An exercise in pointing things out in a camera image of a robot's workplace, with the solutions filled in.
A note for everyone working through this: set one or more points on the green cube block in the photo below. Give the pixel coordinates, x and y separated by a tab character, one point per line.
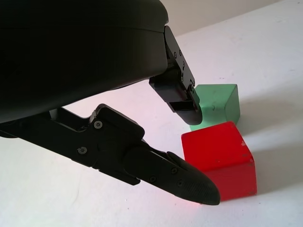
217	101

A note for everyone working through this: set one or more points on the red cube block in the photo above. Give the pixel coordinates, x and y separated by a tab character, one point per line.
217	151

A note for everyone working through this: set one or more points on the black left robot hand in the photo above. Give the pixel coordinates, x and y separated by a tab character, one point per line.
71	59

